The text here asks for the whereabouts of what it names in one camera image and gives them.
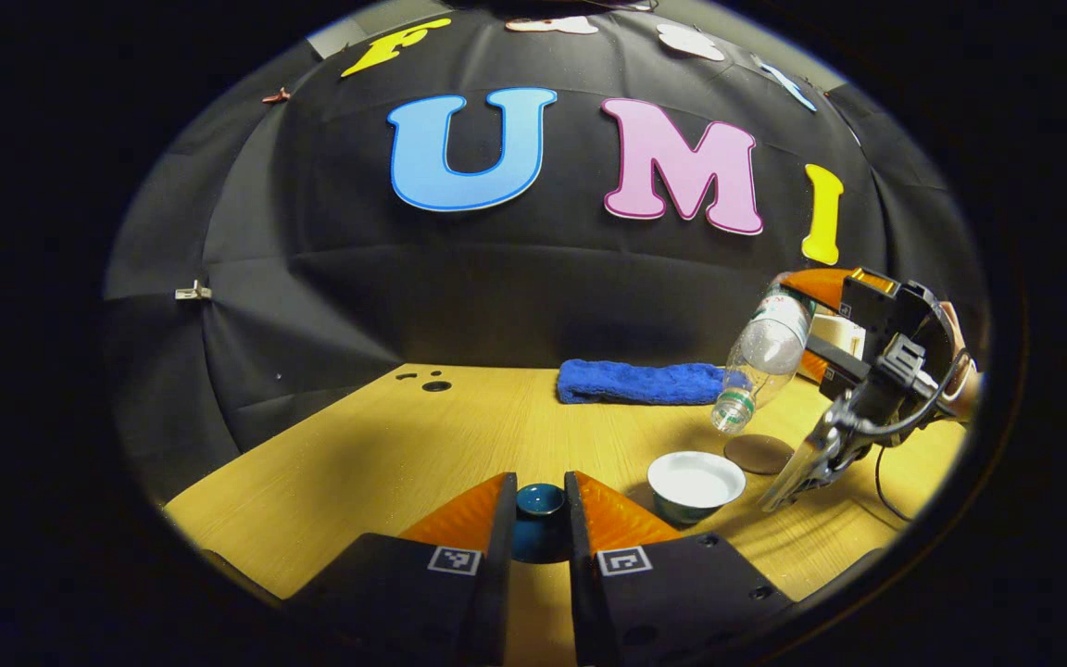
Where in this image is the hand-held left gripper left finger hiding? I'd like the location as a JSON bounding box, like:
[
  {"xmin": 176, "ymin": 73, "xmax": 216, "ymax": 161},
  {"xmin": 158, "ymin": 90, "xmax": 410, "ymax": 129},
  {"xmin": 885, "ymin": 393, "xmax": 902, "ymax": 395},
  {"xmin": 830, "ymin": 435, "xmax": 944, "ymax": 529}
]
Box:
[{"xmin": 279, "ymin": 471, "xmax": 519, "ymax": 667}]

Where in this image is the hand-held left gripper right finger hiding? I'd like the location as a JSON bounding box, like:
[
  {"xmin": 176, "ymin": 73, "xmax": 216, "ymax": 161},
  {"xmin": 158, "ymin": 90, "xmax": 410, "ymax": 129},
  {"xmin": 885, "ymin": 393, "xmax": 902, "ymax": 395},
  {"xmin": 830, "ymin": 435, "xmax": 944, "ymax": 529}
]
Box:
[{"xmin": 563, "ymin": 471, "xmax": 798, "ymax": 667}]

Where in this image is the blue teacup lid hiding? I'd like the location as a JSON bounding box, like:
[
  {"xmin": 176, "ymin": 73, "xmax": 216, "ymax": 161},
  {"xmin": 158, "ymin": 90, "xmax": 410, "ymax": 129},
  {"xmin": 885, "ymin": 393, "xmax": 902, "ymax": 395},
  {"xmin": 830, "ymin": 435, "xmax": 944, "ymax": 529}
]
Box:
[{"xmin": 509, "ymin": 482, "xmax": 573, "ymax": 566}]

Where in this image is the clear plastic water bottle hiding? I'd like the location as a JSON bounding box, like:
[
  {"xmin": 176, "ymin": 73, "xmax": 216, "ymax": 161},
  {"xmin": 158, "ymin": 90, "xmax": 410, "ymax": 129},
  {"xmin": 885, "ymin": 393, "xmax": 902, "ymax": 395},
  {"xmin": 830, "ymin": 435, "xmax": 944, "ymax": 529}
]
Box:
[{"xmin": 710, "ymin": 287, "xmax": 815, "ymax": 437}]

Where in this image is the round brown coaster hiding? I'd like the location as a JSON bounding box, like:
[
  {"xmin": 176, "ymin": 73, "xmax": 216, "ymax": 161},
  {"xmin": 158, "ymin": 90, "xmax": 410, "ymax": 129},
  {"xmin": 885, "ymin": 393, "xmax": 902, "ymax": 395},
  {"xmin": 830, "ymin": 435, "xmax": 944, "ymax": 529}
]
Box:
[{"xmin": 724, "ymin": 434, "xmax": 796, "ymax": 476}]

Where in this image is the white teacup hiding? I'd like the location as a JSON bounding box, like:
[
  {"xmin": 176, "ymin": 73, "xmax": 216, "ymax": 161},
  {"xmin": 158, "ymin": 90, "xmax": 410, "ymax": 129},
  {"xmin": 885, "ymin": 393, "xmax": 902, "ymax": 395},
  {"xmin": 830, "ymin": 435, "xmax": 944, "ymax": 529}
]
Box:
[{"xmin": 646, "ymin": 450, "xmax": 748, "ymax": 528}]

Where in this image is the white toaster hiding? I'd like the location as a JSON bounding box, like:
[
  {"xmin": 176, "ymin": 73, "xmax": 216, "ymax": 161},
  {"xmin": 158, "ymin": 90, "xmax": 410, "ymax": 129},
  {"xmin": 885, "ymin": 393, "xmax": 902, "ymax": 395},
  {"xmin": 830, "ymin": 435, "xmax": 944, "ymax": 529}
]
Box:
[{"xmin": 806, "ymin": 312, "xmax": 868, "ymax": 359}]

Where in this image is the blue towel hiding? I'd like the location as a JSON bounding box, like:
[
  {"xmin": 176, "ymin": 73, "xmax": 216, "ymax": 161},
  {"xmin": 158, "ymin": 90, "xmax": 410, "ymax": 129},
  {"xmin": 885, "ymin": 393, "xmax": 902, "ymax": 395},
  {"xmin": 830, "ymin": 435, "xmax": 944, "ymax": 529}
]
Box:
[{"xmin": 557, "ymin": 359, "xmax": 729, "ymax": 407}]

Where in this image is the black backdrop cloth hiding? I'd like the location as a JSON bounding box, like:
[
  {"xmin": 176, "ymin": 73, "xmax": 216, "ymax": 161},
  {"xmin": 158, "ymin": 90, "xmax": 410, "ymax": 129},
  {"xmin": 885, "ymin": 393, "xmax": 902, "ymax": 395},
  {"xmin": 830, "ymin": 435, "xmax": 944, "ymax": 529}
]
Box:
[{"xmin": 103, "ymin": 0, "xmax": 993, "ymax": 506}]

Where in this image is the black cable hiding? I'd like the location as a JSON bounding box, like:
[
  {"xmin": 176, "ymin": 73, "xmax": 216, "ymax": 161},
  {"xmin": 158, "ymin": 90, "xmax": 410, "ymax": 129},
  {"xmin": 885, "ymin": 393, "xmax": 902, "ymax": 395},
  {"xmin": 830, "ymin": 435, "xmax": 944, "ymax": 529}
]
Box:
[{"xmin": 871, "ymin": 443, "xmax": 916, "ymax": 522}]

